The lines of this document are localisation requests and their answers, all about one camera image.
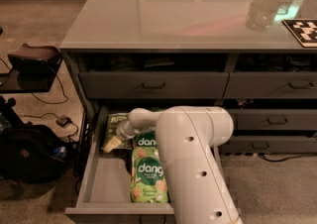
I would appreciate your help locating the dark side table device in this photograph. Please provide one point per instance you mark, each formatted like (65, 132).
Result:
(33, 69)

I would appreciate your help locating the green jalapeno Kettle chip bag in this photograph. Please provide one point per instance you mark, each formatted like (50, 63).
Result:
(112, 123)

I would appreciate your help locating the grey top right drawer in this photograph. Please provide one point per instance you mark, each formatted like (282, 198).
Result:
(271, 85)

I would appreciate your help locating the grey middle right drawer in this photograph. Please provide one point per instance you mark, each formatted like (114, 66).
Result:
(275, 119)

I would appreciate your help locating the black backpack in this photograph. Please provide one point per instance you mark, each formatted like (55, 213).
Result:
(33, 154)

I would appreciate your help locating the black white checker tag board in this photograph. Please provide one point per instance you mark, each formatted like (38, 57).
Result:
(304, 30)

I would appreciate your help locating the grey top left drawer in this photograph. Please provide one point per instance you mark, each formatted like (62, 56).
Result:
(153, 85)

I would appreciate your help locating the black power adapter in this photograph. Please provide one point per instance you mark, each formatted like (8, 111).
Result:
(63, 120)

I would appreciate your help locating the grey bottom right drawer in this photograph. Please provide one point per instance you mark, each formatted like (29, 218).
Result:
(270, 145)

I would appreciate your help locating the green Dang bag front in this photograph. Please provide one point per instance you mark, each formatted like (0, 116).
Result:
(148, 183)

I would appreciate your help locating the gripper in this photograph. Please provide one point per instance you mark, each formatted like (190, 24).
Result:
(121, 133)

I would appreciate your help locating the grey counter cabinet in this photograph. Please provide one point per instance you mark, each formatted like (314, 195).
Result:
(216, 36)

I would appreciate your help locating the open grey middle drawer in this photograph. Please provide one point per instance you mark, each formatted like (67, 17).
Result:
(104, 194)

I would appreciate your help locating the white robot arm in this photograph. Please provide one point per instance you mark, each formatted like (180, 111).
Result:
(185, 137)

